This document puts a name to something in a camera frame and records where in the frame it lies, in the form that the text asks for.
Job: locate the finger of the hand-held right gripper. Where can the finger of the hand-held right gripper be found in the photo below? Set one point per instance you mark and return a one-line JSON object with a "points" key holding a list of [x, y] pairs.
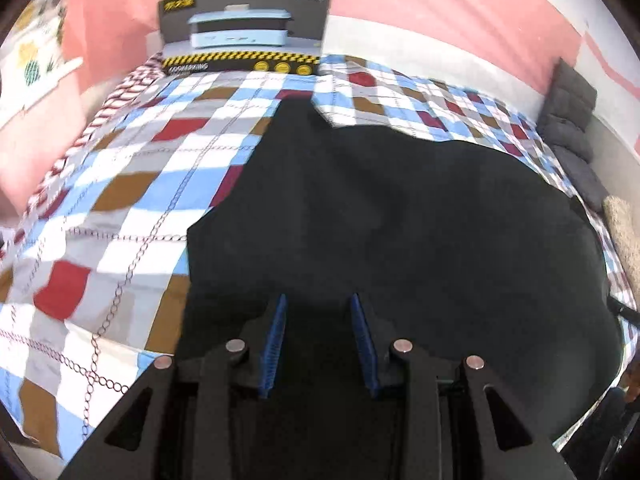
{"points": [[625, 311]]}

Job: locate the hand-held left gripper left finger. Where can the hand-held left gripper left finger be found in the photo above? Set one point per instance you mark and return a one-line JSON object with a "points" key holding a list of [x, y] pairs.
{"points": [[272, 350]]}

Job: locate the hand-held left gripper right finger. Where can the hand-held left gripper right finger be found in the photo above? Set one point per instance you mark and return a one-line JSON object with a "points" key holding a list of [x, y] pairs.
{"points": [[365, 350]]}

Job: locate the black jacket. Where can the black jacket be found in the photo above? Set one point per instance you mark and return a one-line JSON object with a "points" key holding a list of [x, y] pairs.
{"points": [[400, 220]]}

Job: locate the beige fuzzy cloth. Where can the beige fuzzy cloth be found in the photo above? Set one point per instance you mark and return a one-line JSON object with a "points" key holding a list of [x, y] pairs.
{"points": [[625, 240]]}

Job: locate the checkered bed sheet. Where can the checkered bed sheet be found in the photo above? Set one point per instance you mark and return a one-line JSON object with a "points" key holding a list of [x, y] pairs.
{"points": [[125, 240]]}

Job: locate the grey quilted cushion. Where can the grey quilted cushion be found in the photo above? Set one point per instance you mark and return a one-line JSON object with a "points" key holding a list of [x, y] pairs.
{"points": [[570, 130]]}

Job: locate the red white striped pillow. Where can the red white striped pillow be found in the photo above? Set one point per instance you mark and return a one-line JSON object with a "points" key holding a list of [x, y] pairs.
{"points": [[100, 115]]}

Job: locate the black cooking pot box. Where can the black cooking pot box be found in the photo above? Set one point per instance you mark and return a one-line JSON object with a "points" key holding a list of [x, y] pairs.
{"points": [[245, 30]]}

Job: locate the pineapple print cloth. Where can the pineapple print cloth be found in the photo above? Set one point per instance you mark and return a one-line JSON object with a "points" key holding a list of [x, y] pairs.
{"points": [[35, 50]]}

